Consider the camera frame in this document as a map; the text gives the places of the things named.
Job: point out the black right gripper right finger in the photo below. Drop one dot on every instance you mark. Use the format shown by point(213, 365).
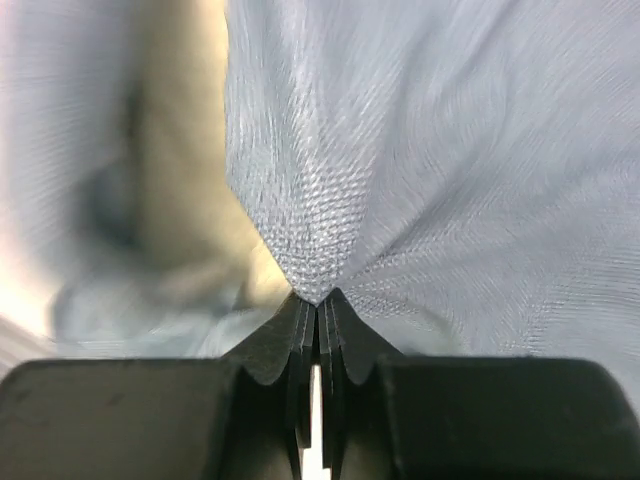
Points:
point(387, 415)

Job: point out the blue-grey fabric pillowcase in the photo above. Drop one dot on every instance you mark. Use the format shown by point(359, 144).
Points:
point(466, 172)

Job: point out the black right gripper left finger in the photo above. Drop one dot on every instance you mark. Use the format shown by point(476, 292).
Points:
point(231, 418)

